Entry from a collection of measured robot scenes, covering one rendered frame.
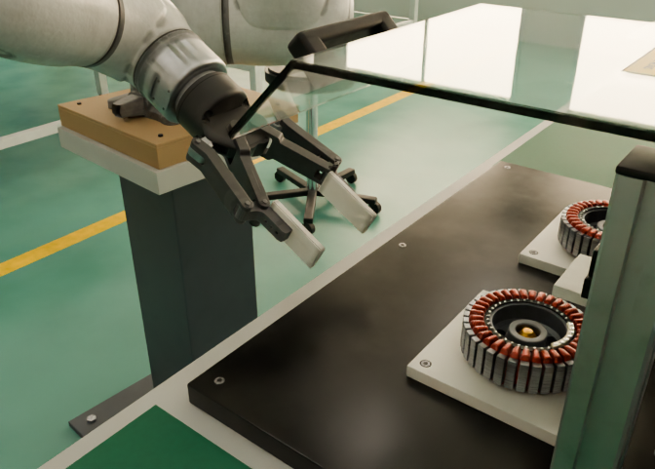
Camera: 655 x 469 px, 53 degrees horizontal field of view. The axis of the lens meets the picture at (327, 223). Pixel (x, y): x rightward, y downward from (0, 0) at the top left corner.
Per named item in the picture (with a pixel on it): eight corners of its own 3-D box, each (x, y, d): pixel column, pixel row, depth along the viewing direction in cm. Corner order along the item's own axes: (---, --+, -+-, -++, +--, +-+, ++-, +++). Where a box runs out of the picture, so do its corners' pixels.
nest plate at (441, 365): (405, 375, 57) (406, 365, 57) (481, 298, 68) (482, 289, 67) (576, 457, 49) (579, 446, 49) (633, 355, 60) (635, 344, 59)
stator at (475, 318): (436, 361, 57) (440, 326, 55) (493, 303, 65) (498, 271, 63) (561, 419, 51) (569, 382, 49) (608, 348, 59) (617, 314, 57)
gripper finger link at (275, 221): (258, 194, 64) (237, 204, 62) (292, 229, 63) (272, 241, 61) (253, 204, 65) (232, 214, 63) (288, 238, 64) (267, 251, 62)
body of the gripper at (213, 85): (218, 111, 77) (271, 164, 75) (162, 131, 71) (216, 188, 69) (238, 60, 72) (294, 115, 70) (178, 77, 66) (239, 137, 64)
